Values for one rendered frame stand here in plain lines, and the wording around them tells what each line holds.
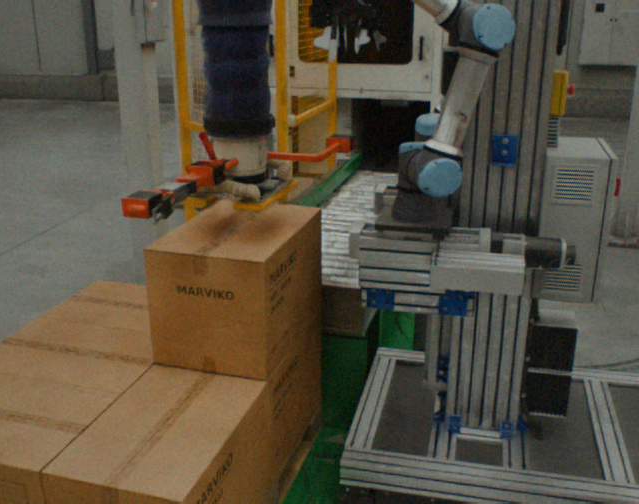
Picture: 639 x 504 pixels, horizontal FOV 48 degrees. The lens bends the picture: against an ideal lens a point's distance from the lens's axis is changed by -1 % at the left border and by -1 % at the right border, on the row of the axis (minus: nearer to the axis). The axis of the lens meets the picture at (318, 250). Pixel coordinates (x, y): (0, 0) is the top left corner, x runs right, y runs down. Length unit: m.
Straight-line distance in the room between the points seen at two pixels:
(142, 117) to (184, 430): 2.07
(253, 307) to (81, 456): 0.64
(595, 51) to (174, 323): 9.58
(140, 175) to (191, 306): 1.68
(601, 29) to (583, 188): 9.04
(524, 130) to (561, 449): 1.11
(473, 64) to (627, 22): 9.36
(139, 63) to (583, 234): 2.32
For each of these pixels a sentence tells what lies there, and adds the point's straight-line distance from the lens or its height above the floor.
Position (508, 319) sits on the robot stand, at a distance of 2.49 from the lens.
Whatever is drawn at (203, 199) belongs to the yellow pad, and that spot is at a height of 1.07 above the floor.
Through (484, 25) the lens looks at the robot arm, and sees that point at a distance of 2.00.
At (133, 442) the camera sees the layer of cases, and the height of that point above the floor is 0.54.
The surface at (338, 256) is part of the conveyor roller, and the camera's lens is 3.32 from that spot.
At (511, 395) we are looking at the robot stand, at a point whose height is 0.38.
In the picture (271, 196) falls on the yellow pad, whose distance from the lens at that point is 2.31.
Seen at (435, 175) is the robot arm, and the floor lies 1.21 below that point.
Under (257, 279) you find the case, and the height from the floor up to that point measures 0.89.
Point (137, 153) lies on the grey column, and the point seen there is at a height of 0.92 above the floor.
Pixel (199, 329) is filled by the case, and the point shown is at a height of 0.69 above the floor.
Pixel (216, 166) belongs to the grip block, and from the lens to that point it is 2.18.
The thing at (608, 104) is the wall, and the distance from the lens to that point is 11.54.
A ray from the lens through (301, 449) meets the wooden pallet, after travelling 2.89.
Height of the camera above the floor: 1.68
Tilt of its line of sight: 19 degrees down
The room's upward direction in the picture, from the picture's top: straight up
